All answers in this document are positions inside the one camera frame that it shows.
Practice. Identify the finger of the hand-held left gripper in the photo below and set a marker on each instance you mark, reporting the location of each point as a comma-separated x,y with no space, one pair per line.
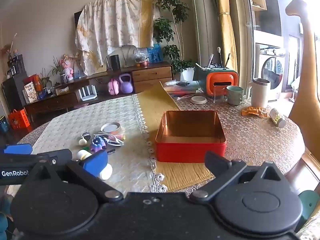
57,156
17,149

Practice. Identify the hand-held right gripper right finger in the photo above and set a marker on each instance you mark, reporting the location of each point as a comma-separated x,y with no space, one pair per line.
216,161

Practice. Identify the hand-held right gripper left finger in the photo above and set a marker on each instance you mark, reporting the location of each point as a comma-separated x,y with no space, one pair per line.
96,162

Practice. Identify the white sunscreen bottle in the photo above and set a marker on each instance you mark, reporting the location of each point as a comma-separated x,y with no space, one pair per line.
106,173

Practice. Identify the green plastic piece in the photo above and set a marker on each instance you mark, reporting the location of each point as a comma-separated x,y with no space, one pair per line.
85,148

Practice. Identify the purple rubber toy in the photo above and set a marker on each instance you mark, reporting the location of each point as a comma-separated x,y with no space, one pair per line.
98,143

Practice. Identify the small black clip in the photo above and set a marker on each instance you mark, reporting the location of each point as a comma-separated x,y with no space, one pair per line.
111,151

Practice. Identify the garlic bulb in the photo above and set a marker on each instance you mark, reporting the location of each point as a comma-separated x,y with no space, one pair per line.
83,142

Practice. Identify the white sunglasses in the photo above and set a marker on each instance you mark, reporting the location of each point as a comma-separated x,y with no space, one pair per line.
112,140

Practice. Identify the red tin box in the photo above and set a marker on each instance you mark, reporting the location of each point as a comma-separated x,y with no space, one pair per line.
190,150

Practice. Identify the pink tube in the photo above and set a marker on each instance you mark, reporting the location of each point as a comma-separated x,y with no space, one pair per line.
122,137

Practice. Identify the metal jar lid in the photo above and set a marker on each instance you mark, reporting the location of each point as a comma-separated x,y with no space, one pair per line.
110,127

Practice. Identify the teal bucket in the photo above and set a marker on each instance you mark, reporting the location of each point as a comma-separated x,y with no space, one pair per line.
3,125

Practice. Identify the orange gift bag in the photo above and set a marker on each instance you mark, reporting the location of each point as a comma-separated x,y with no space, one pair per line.
18,120

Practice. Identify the quilted cream table mat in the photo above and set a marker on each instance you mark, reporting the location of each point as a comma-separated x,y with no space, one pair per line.
75,120

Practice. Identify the pink flat scale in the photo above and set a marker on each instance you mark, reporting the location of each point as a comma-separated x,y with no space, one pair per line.
81,105

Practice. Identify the black cabinet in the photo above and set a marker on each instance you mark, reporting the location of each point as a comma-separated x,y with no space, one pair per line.
13,92

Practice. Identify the white snack box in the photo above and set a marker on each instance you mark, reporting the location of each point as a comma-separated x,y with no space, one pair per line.
30,93

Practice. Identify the orange snack wrapper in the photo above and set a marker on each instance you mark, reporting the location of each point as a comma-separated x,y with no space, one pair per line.
255,111

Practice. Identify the yellow flat box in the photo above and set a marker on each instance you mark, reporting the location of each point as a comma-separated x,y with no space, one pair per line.
62,90

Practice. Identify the green mug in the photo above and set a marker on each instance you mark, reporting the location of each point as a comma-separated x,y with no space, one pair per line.
234,96

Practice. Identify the clear glass cup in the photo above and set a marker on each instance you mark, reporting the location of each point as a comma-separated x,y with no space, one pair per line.
220,93

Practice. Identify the white router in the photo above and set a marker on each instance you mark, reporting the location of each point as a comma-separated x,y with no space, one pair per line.
87,95

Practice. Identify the orange package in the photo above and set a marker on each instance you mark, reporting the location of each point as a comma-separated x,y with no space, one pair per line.
37,82

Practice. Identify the clear jar with yellow contents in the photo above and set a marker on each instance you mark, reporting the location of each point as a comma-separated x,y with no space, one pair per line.
277,118

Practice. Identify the small leafy plant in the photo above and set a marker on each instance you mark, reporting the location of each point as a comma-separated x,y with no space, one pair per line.
45,78

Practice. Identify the pink toy case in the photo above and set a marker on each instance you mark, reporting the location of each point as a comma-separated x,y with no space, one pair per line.
113,87

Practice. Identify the stack of books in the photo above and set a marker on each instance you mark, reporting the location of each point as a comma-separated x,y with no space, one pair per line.
180,89

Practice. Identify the white tumbler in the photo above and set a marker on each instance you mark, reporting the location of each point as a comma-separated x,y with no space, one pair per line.
260,93

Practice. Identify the purple kettlebell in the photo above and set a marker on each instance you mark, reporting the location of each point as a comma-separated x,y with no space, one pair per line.
126,86

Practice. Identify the potted orchid plant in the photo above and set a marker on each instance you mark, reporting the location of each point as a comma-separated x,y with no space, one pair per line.
61,72

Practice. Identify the coffee machine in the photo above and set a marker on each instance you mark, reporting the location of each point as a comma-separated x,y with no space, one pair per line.
15,65

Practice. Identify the yellow placemat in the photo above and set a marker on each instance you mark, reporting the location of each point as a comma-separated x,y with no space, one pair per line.
152,100

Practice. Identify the dark grey pouch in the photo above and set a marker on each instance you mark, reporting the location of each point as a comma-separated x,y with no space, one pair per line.
183,83

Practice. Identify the pink plush doll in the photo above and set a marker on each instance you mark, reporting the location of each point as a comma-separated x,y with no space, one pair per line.
67,67

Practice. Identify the wooden TV cabinet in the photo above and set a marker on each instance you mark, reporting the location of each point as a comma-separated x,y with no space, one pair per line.
150,76

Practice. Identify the black speaker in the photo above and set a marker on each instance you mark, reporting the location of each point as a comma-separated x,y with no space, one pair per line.
115,62

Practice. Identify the dark brush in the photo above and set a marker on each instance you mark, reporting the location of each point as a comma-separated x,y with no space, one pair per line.
228,60

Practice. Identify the teal chair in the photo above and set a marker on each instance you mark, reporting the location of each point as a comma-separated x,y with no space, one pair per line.
310,205

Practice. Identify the washing machine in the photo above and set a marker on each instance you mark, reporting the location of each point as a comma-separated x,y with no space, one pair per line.
271,72

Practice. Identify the white-tipped brush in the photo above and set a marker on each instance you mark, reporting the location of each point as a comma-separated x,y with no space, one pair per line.
219,56

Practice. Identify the white handbag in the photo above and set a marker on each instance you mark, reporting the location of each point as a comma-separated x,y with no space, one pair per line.
127,55

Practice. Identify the clear plastic bag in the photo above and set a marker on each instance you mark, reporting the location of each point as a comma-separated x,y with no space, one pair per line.
141,56

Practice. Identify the giraffe toy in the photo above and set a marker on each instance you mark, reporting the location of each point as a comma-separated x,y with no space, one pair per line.
307,80

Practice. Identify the yellow curtain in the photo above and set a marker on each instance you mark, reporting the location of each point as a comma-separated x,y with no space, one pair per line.
226,30

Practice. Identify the floral cloth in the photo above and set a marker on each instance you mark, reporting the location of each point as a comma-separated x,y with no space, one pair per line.
112,25

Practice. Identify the standing air conditioner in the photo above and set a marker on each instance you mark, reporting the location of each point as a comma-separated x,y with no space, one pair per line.
203,17

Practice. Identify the tall potted plant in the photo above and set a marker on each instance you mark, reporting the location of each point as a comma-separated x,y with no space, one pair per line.
172,20

